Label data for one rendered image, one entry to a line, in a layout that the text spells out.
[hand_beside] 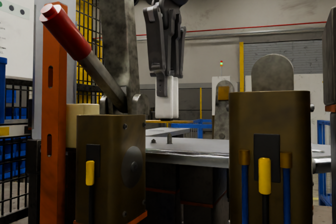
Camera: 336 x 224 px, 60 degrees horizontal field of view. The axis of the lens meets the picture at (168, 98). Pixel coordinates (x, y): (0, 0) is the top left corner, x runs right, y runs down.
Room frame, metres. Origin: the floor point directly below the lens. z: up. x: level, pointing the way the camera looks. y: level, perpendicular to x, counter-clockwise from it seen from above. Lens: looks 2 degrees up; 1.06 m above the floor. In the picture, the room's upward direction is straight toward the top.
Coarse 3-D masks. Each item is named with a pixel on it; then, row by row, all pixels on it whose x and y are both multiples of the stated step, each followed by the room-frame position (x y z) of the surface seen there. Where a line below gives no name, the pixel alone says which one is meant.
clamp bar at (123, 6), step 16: (112, 0) 0.33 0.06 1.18; (128, 0) 0.34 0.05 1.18; (112, 16) 0.34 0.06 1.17; (128, 16) 0.34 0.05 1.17; (112, 32) 0.34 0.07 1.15; (128, 32) 0.34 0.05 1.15; (112, 48) 0.34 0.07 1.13; (128, 48) 0.34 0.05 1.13; (112, 64) 0.35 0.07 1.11; (128, 64) 0.34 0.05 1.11; (128, 80) 0.34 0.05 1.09; (128, 96) 0.35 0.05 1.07; (112, 112) 0.36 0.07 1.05; (128, 112) 0.35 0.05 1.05
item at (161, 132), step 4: (152, 128) 0.88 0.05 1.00; (156, 128) 0.88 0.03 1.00; (160, 128) 0.88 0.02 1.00; (164, 128) 0.88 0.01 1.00; (168, 128) 0.88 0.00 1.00; (172, 128) 0.88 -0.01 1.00; (176, 128) 0.88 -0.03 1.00; (180, 128) 0.88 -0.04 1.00; (184, 128) 0.88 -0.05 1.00; (188, 128) 0.88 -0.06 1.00; (148, 132) 0.73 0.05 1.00; (152, 132) 0.73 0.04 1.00; (156, 132) 0.73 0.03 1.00; (160, 132) 0.73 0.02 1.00; (164, 132) 0.73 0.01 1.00; (168, 132) 0.75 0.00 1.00; (172, 132) 0.77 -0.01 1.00; (176, 132) 0.80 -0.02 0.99; (180, 132) 0.82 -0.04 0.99; (184, 132) 0.85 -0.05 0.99; (156, 136) 0.68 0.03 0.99; (160, 136) 0.70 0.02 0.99; (164, 136) 0.72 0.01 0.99
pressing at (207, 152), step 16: (160, 144) 0.48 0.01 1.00; (176, 144) 0.48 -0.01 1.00; (192, 144) 0.48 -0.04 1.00; (208, 144) 0.48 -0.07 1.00; (224, 144) 0.48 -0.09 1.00; (320, 144) 0.48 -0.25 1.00; (160, 160) 0.38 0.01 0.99; (176, 160) 0.37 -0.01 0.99; (192, 160) 0.36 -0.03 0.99; (208, 160) 0.35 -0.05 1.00; (224, 160) 0.35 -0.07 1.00; (320, 160) 0.32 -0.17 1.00
